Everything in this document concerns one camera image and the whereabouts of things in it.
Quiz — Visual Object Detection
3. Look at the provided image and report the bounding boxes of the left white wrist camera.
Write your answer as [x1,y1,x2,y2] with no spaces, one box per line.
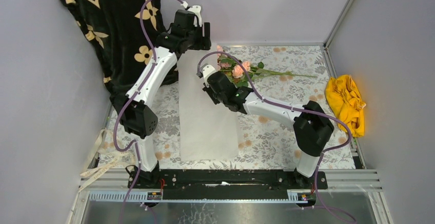
[181,1,203,27]

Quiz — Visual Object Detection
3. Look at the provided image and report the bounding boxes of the aluminium frame rail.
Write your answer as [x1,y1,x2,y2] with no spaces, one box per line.
[66,168,393,223]

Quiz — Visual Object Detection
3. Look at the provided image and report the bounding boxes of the yellow cloth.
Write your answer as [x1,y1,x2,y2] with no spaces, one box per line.
[325,75,366,137]

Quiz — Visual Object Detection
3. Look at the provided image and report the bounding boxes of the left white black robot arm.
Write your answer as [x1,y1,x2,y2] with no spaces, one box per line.
[112,8,211,189]

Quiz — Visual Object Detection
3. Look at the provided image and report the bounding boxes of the pink fake flower bouquet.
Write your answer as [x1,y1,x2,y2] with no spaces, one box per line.
[216,46,318,87]

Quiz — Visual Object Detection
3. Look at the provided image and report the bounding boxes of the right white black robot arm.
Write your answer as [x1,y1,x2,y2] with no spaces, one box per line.
[197,66,334,189]

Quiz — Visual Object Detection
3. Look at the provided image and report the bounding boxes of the cream printed ribbon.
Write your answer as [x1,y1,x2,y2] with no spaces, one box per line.
[78,129,136,192]

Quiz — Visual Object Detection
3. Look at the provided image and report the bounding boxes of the purple cable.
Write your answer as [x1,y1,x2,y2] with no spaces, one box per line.
[112,0,189,224]
[197,51,358,224]

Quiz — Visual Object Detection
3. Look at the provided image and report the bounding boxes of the floral patterned table mat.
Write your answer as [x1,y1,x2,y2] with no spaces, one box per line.
[98,46,355,169]

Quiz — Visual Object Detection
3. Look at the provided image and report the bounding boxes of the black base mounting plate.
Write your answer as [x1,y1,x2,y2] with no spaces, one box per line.
[126,166,328,200]

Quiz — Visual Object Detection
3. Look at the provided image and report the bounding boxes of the white translucent wrapping paper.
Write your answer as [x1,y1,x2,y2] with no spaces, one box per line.
[177,50,239,161]

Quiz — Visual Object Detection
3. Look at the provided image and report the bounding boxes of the black blanket with cream flowers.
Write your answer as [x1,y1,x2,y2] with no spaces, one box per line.
[60,0,165,96]

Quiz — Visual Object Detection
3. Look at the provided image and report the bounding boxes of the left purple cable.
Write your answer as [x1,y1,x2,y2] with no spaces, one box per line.
[112,0,189,224]

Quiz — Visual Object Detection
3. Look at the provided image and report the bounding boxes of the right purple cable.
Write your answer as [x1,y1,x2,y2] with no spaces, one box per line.
[197,51,358,224]

